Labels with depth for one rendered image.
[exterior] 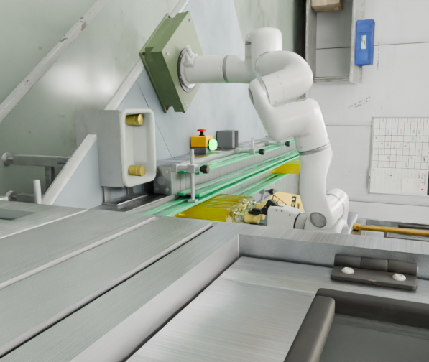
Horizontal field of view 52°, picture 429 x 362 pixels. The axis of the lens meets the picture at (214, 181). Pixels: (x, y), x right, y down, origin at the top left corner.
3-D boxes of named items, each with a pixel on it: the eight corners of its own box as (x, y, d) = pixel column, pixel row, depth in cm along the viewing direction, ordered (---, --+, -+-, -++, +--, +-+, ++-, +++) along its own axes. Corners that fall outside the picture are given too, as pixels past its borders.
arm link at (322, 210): (306, 144, 121) (326, 213, 125) (283, 159, 112) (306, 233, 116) (334, 138, 115) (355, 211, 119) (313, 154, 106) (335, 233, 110)
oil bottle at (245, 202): (190, 212, 156) (247, 217, 147) (189, 197, 155) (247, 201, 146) (196, 209, 161) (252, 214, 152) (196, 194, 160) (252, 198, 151)
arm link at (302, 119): (313, 136, 127) (265, 154, 126) (293, 65, 123) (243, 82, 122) (334, 142, 111) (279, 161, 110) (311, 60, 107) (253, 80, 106)
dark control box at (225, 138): (215, 147, 207) (232, 148, 204) (215, 130, 206) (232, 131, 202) (222, 146, 214) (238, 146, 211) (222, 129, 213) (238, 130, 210)
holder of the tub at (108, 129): (100, 204, 130) (123, 206, 127) (95, 110, 125) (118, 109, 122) (133, 193, 145) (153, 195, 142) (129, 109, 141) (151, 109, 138)
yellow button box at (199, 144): (190, 153, 182) (206, 154, 179) (189, 135, 181) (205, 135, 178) (197, 151, 188) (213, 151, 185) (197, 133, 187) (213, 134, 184)
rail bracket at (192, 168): (171, 201, 141) (206, 204, 136) (169, 149, 139) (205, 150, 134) (175, 199, 144) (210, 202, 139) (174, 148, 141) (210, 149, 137)
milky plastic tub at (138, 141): (100, 186, 128) (125, 188, 125) (96, 109, 125) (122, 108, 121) (134, 177, 144) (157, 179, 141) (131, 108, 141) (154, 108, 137)
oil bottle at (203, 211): (174, 221, 145) (235, 227, 137) (174, 205, 144) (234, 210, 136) (182, 217, 150) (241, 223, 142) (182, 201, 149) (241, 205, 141)
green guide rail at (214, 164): (177, 173, 144) (199, 174, 141) (177, 170, 144) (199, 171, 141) (296, 138, 303) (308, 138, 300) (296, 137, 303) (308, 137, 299)
